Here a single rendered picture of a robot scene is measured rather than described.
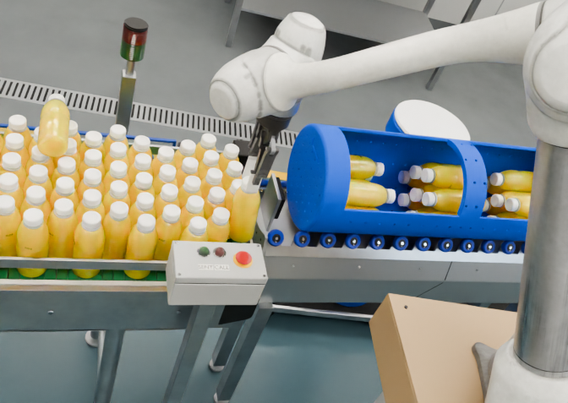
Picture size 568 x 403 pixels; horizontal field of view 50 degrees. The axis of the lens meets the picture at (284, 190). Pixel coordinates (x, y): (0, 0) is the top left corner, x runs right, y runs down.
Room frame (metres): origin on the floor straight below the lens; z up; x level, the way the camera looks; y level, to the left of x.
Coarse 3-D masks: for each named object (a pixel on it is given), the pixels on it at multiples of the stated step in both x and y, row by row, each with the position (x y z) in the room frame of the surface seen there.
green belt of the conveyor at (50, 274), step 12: (228, 240) 1.11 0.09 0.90; (0, 276) 0.75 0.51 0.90; (12, 276) 0.77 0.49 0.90; (24, 276) 0.78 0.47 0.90; (48, 276) 0.80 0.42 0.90; (60, 276) 0.81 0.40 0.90; (72, 276) 0.82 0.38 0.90; (96, 276) 0.85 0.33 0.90; (108, 276) 0.86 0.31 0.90; (120, 276) 0.88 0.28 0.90; (156, 276) 0.92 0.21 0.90
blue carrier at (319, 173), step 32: (320, 128) 1.28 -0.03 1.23; (352, 128) 1.35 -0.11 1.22; (320, 160) 1.22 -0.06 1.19; (384, 160) 1.50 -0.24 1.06; (416, 160) 1.55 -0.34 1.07; (448, 160) 1.59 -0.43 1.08; (480, 160) 1.43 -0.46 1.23; (512, 160) 1.69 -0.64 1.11; (288, 192) 1.29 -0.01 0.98; (320, 192) 1.15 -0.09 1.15; (480, 192) 1.35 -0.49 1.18; (320, 224) 1.13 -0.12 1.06; (352, 224) 1.17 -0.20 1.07; (384, 224) 1.21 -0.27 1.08; (416, 224) 1.25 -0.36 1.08; (448, 224) 1.29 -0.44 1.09; (480, 224) 1.34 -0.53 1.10; (512, 224) 1.38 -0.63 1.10
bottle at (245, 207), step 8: (240, 192) 1.06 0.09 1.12; (232, 200) 1.07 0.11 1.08; (240, 200) 1.05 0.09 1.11; (248, 200) 1.05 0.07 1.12; (256, 200) 1.07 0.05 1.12; (232, 208) 1.06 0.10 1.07; (240, 208) 1.05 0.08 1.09; (248, 208) 1.05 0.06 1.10; (256, 208) 1.06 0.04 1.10; (232, 216) 1.05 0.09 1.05; (240, 216) 1.05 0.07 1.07; (248, 216) 1.05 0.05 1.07; (256, 216) 1.07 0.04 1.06; (232, 224) 1.05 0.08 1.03; (240, 224) 1.04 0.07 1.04; (248, 224) 1.05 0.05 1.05; (232, 232) 1.05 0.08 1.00; (240, 232) 1.05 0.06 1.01; (248, 232) 1.06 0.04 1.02; (240, 240) 1.04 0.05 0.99; (248, 240) 1.06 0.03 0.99
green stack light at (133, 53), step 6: (120, 48) 1.35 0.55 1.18; (126, 48) 1.34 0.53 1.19; (132, 48) 1.34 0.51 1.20; (138, 48) 1.35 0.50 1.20; (144, 48) 1.37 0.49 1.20; (120, 54) 1.35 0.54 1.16; (126, 54) 1.34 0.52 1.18; (132, 54) 1.34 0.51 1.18; (138, 54) 1.35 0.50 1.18; (144, 54) 1.38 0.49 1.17; (132, 60) 1.34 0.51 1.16; (138, 60) 1.35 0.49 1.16
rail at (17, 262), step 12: (0, 264) 0.74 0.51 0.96; (12, 264) 0.75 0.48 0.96; (24, 264) 0.76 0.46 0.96; (36, 264) 0.78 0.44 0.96; (48, 264) 0.79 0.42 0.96; (60, 264) 0.80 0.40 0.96; (72, 264) 0.81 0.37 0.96; (84, 264) 0.82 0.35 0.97; (96, 264) 0.83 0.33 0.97; (108, 264) 0.84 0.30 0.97; (120, 264) 0.85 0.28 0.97; (132, 264) 0.87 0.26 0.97; (144, 264) 0.88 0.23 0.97; (156, 264) 0.89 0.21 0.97
